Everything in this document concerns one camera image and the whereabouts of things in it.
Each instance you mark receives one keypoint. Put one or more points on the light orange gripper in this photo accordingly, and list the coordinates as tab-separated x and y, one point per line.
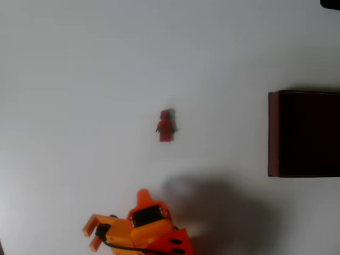
149	231

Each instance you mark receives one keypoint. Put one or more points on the red lego minifigure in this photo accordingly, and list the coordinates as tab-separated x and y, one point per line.
166	128

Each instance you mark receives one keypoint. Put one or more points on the dark brown box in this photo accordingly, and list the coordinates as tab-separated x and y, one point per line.
305	132

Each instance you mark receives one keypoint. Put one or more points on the black object at edge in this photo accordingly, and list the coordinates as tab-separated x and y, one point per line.
332	3

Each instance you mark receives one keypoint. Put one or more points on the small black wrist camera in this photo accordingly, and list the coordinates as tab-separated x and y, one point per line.
102	230

